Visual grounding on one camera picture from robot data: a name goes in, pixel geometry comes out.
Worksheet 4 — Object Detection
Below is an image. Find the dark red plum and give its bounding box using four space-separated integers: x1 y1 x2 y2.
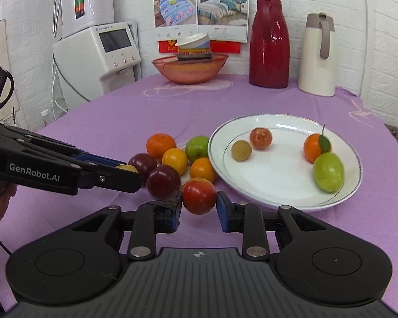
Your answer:
146 164 181 198
128 153 158 184

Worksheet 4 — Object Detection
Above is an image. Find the red yellow apple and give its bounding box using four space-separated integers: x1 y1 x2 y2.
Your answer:
182 177 216 215

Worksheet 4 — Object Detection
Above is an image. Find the yellow orange small fruit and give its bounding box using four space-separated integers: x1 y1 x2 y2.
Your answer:
162 148 188 176

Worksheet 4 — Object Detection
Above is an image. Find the small orange tangerine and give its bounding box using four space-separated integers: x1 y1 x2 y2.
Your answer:
190 157 216 183

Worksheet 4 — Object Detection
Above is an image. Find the brown kiwi longan fruit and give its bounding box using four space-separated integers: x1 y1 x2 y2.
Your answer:
231 140 252 162

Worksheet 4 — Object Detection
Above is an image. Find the small red peach apple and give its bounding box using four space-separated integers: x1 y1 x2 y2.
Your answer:
249 127 272 150

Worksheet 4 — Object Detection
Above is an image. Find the orange with green leaf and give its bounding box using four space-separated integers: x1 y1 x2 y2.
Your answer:
303 126 332 164

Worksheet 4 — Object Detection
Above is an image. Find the large orange mandarin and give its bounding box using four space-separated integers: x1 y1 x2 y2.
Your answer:
146 134 177 162

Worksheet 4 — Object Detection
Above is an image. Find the white porcelain plate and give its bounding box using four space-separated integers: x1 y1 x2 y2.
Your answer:
208 114 363 212

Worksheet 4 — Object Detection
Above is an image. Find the green apple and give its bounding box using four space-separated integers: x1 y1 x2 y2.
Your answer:
185 136 209 163

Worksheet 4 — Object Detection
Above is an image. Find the white machine with screen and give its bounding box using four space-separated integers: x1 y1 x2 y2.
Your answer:
52 20 142 111

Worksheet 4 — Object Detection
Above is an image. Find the orange glass bowl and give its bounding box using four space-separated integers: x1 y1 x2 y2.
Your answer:
152 54 228 85

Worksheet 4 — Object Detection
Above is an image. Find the white water purifier box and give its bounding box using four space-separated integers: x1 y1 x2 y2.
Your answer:
52 0 115 39

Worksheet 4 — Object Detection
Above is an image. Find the red thermos jug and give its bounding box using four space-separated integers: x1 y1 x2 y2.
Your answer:
249 0 290 88

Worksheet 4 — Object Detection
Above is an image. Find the white thermos jug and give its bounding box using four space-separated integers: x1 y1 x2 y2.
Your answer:
298 12 339 97

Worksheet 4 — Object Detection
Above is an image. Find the bedding wall calendar poster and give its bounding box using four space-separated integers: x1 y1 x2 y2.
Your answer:
152 0 249 54

